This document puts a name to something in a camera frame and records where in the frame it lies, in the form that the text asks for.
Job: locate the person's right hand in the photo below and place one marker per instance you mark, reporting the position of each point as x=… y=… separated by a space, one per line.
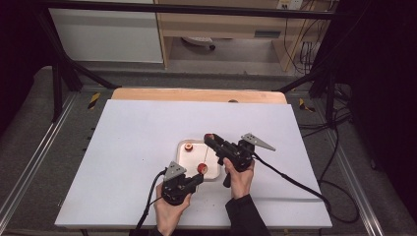
x=242 y=183

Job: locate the square metal tray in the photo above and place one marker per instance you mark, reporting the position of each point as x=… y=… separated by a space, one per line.
x=191 y=160

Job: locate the white cabinet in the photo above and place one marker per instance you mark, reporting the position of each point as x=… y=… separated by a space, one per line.
x=108 y=36

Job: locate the yellow black tape strip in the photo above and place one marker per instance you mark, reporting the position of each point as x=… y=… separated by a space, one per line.
x=94 y=100
x=305 y=105

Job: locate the aluminium floor rail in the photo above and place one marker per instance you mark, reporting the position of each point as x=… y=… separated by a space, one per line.
x=355 y=183
x=39 y=154

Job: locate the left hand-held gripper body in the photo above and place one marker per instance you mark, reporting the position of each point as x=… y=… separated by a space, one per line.
x=175 y=190

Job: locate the person's left hand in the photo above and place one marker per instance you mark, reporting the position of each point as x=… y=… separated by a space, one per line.
x=168 y=218

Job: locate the light wooden desk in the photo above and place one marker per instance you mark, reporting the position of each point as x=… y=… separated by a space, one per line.
x=223 y=24

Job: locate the office chair base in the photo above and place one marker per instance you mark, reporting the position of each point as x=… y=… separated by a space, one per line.
x=200 y=41

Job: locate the light wooden table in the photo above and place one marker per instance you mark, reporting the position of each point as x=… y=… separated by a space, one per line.
x=183 y=95

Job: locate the black metal stand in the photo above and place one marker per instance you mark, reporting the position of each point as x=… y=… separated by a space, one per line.
x=57 y=88
x=329 y=98

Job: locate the black metal frame bar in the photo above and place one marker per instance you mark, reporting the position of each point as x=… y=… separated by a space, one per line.
x=183 y=9

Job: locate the white wall outlet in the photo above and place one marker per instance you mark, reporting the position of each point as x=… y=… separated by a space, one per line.
x=290 y=4

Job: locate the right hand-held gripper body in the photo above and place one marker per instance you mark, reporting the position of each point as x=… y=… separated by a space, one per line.
x=237 y=155

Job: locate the thin wooden skewer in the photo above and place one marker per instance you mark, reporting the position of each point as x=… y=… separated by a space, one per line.
x=206 y=154

